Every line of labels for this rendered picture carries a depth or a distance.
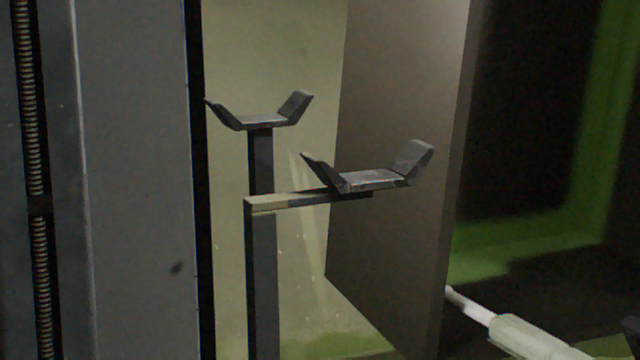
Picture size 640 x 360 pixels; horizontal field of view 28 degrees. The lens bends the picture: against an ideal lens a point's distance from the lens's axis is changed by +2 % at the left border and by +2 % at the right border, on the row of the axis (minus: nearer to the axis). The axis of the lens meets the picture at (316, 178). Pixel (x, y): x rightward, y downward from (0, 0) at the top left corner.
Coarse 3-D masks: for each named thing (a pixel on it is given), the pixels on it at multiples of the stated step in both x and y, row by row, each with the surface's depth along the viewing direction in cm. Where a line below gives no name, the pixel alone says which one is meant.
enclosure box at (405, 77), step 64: (384, 0) 203; (448, 0) 187; (512, 0) 230; (576, 0) 237; (384, 64) 206; (448, 64) 189; (512, 64) 236; (576, 64) 243; (384, 128) 209; (448, 128) 191; (512, 128) 242; (576, 128) 250; (384, 192) 211; (448, 192) 195; (512, 192) 249; (576, 192) 257; (384, 256) 214; (448, 256) 200; (512, 256) 249; (576, 256) 251; (384, 320) 217; (448, 320) 225; (576, 320) 229
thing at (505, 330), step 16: (448, 288) 218; (464, 304) 213; (480, 320) 208; (496, 320) 203; (512, 320) 202; (496, 336) 203; (512, 336) 199; (528, 336) 196; (544, 336) 196; (512, 352) 200; (528, 352) 196; (544, 352) 192; (560, 352) 190; (576, 352) 190
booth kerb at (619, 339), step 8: (608, 336) 319; (616, 336) 320; (624, 336) 321; (568, 344) 316; (576, 344) 317; (584, 344) 317; (592, 344) 318; (600, 344) 319; (608, 344) 320; (616, 344) 321; (624, 344) 322; (368, 352) 296; (376, 352) 296; (384, 352) 297; (392, 352) 297; (584, 352) 318; (592, 352) 319; (600, 352) 319; (608, 352) 320; (616, 352) 321; (624, 352) 322
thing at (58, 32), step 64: (0, 0) 73; (64, 0) 74; (0, 64) 74; (64, 64) 75; (0, 128) 75; (64, 128) 76; (0, 192) 75; (64, 192) 77; (0, 256) 76; (64, 256) 78; (0, 320) 77; (64, 320) 79
